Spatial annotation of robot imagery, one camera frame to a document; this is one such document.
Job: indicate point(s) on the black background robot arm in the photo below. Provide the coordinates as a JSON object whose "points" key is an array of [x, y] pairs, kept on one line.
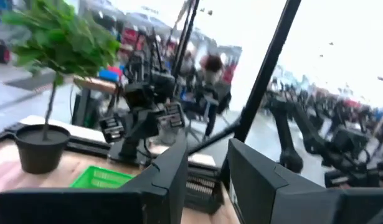
{"points": [[286, 140], [347, 143]]}

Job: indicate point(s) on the artificial green plant black pot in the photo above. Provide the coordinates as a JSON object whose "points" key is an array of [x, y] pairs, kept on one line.
{"points": [[41, 152]]}

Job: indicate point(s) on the black plastic basket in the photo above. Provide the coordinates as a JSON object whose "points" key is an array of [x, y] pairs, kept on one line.
{"points": [[203, 199]]}

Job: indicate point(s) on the blue box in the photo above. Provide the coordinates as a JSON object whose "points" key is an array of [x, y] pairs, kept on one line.
{"points": [[107, 75]]}

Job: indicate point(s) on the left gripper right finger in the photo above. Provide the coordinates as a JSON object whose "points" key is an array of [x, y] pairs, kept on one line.
{"points": [[287, 205]]}

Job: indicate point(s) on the wooden background table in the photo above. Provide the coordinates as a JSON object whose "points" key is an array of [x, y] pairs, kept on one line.
{"points": [[94, 84]]}

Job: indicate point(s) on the black table clamp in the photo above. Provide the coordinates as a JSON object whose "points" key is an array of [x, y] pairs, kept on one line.
{"points": [[6, 132]]}

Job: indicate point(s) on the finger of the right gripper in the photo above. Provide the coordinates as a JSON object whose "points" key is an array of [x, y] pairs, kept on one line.
{"points": [[172, 115], [111, 129]]}

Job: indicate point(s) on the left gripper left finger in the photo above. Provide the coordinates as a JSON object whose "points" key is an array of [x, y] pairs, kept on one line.
{"points": [[85, 208]]}

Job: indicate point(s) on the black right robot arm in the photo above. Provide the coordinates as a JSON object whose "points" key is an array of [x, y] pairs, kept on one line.
{"points": [[138, 93]]}

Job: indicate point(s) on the person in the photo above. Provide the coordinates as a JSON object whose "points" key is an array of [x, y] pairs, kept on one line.
{"points": [[213, 71]]}

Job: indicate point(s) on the green plastic basket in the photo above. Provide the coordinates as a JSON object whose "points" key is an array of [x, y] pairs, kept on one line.
{"points": [[97, 179]]}

